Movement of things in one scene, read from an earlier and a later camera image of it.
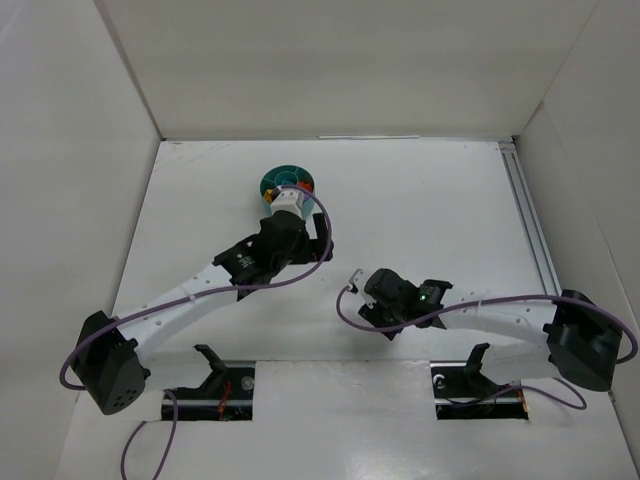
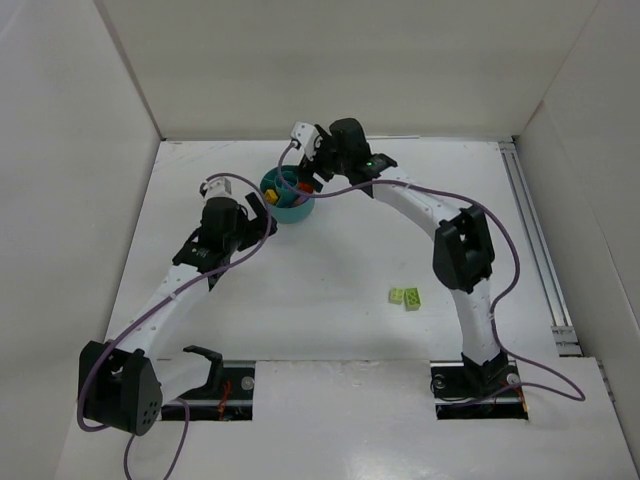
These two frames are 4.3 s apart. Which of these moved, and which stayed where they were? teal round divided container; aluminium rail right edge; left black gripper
Moved: left black gripper
Stayed: aluminium rail right edge; teal round divided container
